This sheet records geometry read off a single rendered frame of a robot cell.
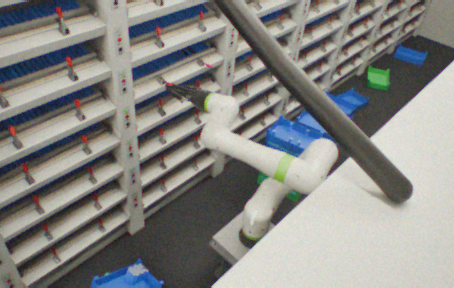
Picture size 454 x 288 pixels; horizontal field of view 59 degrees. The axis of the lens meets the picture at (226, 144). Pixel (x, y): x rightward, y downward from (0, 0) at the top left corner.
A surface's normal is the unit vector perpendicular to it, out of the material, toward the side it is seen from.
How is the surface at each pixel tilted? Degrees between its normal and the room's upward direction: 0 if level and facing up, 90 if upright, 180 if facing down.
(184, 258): 0
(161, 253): 0
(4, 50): 19
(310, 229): 0
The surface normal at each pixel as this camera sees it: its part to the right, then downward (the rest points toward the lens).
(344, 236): 0.08, -0.75
